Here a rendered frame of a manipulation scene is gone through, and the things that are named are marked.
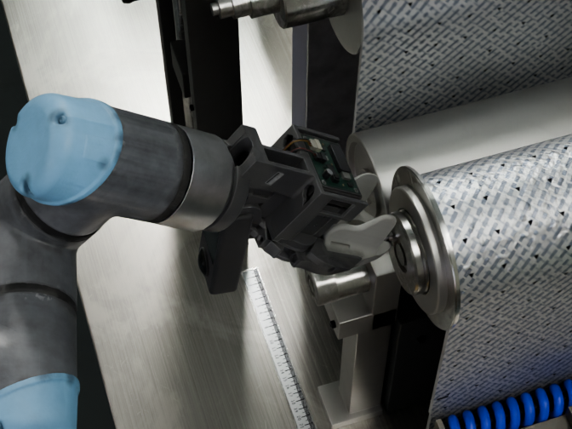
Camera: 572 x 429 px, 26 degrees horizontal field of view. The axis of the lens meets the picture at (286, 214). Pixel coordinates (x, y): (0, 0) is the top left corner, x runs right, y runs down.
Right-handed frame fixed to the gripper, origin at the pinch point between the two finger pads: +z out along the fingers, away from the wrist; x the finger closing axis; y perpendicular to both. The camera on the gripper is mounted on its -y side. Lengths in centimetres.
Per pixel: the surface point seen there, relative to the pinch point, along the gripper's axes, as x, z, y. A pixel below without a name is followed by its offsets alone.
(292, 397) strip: 3.9, 18.3, -30.7
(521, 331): -8.4, 15.0, 1.0
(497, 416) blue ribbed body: -10.7, 21.8, -9.4
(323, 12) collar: 19.7, -3.3, 7.6
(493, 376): -8.4, 18.9, -6.2
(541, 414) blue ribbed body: -11.6, 25.6, -7.1
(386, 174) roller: 7.6, 4.9, 1.2
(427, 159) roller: 8.0, 8.1, 4.0
